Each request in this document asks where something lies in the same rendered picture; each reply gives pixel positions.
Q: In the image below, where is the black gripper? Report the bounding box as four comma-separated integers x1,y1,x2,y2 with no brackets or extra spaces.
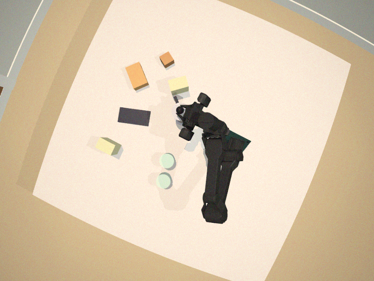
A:
176,92,211,141

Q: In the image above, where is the glass french press with black handle and plunger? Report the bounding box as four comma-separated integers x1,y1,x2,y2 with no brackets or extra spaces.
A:
171,96,186,125

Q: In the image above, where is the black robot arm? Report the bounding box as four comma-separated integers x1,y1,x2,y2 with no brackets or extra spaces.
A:
183,106,245,224

